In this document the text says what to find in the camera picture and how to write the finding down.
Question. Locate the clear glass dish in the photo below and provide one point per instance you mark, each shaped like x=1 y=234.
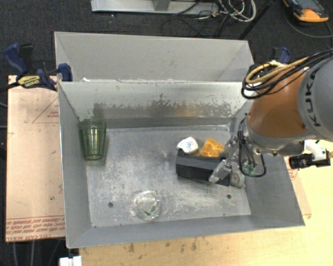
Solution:
x=146 y=205

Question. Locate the green clear plastic cup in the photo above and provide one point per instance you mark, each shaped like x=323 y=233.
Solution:
x=93 y=140

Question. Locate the dark green flat block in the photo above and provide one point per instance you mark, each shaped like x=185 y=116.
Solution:
x=195 y=168

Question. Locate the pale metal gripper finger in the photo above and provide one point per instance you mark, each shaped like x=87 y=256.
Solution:
x=218 y=170
x=223 y=173

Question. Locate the grey metal bin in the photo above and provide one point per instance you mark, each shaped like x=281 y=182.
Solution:
x=155 y=170

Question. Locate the white small packet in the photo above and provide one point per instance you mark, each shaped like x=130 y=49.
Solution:
x=187 y=145

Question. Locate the orange patterned sponge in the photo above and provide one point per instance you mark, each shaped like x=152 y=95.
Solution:
x=210 y=148

